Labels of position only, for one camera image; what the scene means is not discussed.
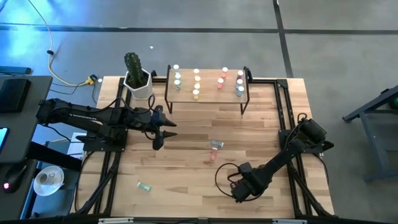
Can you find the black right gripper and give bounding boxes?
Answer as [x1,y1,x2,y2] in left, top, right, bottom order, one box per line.
[229,161,265,203]

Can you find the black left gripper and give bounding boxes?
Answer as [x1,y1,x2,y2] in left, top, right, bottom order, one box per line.
[136,105,178,151]

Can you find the wooden shelf black metal legs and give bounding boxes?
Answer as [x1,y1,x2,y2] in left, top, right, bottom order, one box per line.
[164,64,252,115]

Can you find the white faceted plant pot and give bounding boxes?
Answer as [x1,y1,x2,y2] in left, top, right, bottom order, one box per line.
[123,68,154,100]

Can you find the green cactus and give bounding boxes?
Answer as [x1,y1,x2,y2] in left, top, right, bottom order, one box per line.
[124,52,147,89]

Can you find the white paper sheet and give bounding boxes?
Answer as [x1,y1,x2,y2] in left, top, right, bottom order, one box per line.
[67,132,87,160]

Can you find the black desk crossbar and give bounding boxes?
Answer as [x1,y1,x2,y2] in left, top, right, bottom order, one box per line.
[27,141,83,172]

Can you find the blue-grey metal cart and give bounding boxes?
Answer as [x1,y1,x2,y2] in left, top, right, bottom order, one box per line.
[341,85,398,183]

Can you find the small coffee cup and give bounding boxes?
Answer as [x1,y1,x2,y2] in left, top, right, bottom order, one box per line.
[36,172,50,185]

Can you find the black desk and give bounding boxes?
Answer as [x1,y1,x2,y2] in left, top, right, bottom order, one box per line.
[0,75,53,222]

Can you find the black flat box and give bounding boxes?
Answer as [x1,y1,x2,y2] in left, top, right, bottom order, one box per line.
[0,78,32,114]

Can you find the black computer mouse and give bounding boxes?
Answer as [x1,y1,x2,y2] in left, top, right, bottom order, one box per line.
[2,164,28,194]

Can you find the black bar-shaped device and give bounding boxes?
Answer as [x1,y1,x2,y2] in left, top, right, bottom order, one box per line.
[0,65,32,75]

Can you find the smartphone with lit screen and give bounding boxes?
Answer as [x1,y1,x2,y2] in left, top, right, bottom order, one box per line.
[0,127,9,154]

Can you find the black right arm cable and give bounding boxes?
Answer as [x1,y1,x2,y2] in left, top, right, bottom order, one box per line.
[214,162,242,198]

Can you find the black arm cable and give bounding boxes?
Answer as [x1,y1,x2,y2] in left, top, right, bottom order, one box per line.
[214,162,242,198]
[105,94,156,114]

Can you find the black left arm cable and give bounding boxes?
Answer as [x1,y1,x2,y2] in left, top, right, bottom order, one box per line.
[105,94,156,114]

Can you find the silver metal bracket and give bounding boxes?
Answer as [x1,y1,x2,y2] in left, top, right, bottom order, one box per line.
[98,217,134,224]
[272,218,308,224]

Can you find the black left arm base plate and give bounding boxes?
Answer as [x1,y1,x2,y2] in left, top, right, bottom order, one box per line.
[76,129,128,153]

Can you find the thin black floor cable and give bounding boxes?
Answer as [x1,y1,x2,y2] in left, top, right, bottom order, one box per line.
[49,81,98,105]

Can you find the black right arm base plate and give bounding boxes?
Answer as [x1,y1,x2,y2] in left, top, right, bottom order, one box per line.
[278,129,335,156]

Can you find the black aluminium table frame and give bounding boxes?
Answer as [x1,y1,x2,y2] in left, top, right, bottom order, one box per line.
[74,76,335,224]

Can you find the yellow cable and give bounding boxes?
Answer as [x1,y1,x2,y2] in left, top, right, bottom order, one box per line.
[27,0,90,87]

